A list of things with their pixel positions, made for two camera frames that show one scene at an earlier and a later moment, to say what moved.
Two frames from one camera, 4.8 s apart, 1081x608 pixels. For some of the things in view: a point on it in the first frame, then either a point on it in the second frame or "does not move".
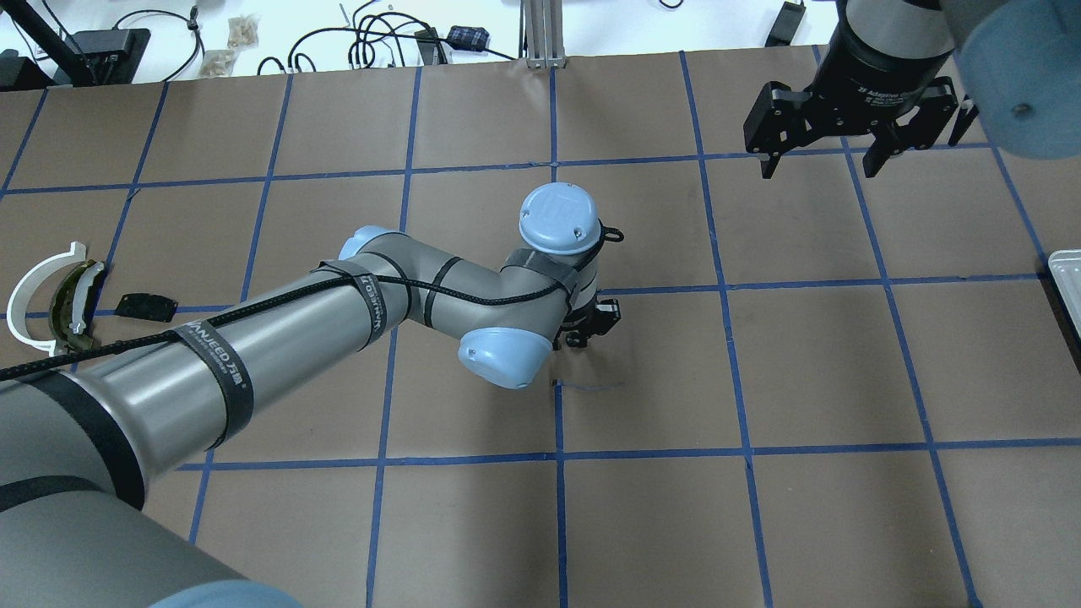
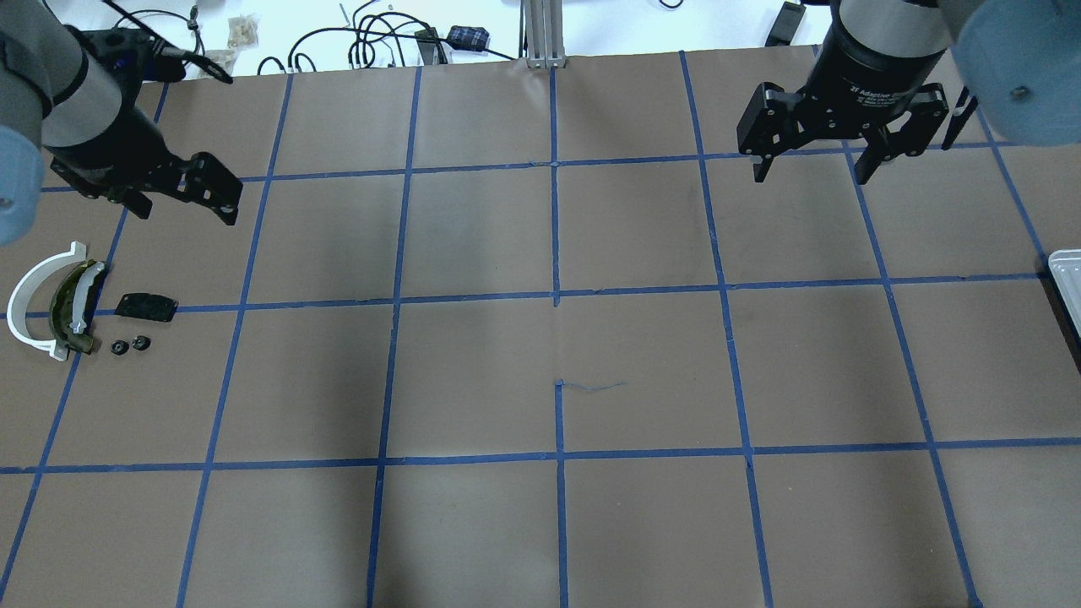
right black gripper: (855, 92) does not move
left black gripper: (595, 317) to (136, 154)
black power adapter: (468, 38) does not move
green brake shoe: (71, 307) does not move
